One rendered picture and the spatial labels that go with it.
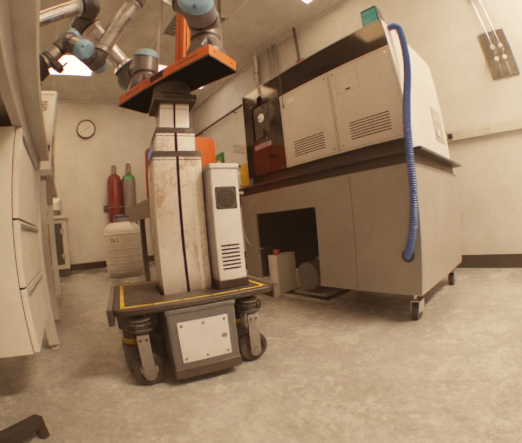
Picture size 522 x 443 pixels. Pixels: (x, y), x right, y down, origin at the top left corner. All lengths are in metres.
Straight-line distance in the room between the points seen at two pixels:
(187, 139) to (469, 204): 2.01
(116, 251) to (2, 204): 2.64
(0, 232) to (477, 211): 2.59
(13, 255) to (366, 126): 1.45
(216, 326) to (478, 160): 2.10
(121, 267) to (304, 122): 2.54
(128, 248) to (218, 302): 2.57
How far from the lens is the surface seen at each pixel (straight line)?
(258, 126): 2.03
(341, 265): 1.44
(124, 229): 3.39
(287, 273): 1.94
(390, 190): 1.26
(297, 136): 1.72
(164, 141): 1.03
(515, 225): 2.35
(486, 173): 2.37
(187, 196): 0.99
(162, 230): 0.97
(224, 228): 0.96
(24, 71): 0.75
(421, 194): 1.27
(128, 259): 3.40
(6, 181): 0.87
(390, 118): 1.38
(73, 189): 4.91
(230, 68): 1.08
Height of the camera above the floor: 0.49
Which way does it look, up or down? level
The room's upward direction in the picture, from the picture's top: 5 degrees counter-clockwise
